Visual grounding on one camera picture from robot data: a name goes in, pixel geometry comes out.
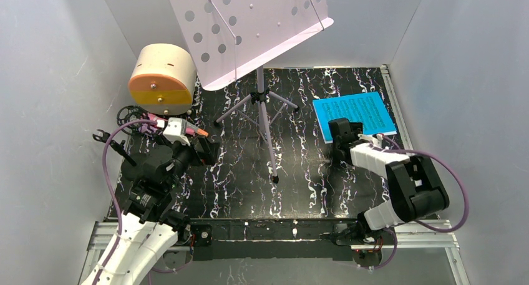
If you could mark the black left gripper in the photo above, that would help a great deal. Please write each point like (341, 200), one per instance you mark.
(125, 153)

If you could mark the black round-base desktop mic stand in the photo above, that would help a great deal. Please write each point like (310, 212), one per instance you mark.
(136, 166)

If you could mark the purple tripod music stand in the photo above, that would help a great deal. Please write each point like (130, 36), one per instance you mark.
(228, 39)

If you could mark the blue sheet music page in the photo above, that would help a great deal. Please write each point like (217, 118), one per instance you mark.
(367, 108)

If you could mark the pink microphone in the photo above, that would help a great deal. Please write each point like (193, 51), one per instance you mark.
(161, 123)

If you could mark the white sheet music book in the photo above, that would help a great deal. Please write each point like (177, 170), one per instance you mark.
(377, 137)

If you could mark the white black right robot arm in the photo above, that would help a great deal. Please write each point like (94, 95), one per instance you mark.
(415, 188)

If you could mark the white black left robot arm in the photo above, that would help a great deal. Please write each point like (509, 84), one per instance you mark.
(148, 224)

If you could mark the beige orange drawer cabinet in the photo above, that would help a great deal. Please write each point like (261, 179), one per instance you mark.
(163, 79)

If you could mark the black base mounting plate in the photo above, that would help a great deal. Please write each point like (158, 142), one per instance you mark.
(282, 239)

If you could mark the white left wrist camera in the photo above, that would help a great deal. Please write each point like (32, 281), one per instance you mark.
(178, 130)

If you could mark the aluminium frame rail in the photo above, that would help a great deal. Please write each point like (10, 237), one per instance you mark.
(288, 155)

